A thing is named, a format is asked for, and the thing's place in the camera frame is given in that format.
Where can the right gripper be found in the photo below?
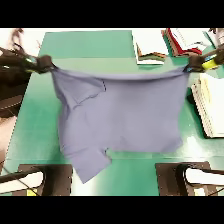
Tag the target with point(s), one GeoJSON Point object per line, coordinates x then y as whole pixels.
{"type": "Point", "coordinates": [196, 63]}

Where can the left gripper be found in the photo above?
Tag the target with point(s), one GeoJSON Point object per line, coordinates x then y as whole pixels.
{"type": "Point", "coordinates": [44, 64]}

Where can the lavender blue T-shirt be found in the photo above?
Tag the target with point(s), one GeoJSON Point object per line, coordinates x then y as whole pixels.
{"type": "Point", "coordinates": [123, 113]}

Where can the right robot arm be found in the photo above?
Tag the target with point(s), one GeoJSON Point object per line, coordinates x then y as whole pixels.
{"type": "Point", "coordinates": [203, 175]}

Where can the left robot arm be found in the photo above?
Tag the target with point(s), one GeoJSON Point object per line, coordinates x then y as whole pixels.
{"type": "Point", "coordinates": [16, 62]}

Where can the white garment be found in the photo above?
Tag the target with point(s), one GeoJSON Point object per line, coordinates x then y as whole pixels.
{"type": "Point", "coordinates": [190, 36]}
{"type": "Point", "coordinates": [150, 40]}

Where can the heap of clothes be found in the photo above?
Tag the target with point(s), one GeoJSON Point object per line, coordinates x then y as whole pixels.
{"type": "Point", "coordinates": [151, 58]}

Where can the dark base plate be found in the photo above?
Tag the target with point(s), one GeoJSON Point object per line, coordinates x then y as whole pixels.
{"type": "Point", "coordinates": [58, 180]}
{"type": "Point", "coordinates": [165, 180]}

